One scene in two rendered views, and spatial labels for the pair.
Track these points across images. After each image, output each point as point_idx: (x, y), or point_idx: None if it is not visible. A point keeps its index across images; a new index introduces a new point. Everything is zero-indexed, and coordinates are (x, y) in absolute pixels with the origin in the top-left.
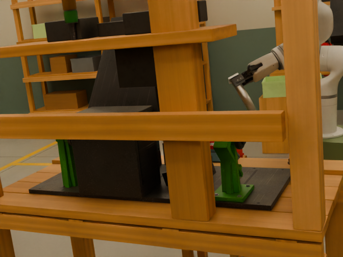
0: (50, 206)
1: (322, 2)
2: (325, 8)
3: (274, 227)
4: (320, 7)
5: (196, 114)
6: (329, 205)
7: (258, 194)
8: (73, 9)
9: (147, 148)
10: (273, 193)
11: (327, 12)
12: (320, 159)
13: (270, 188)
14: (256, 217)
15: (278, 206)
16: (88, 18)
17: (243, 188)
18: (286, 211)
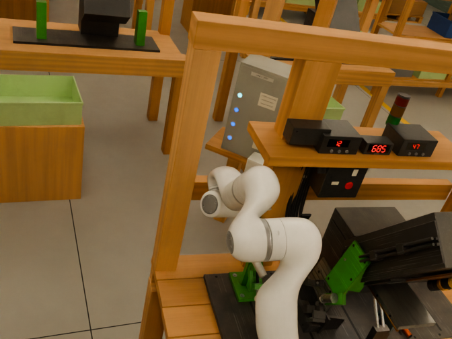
0: None
1: (278, 285)
2: (264, 283)
3: (187, 255)
4: (270, 276)
5: None
6: (161, 295)
7: (226, 291)
8: (389, 113)
9: (331, 249)
10: (215, 295)
11: (259, 288)
12: (160, 220)
13: (224, 305)
14: (207, 266)
15: (201, 285)
16: (394, 130)
17: (241, 289)
18: (191, 279)
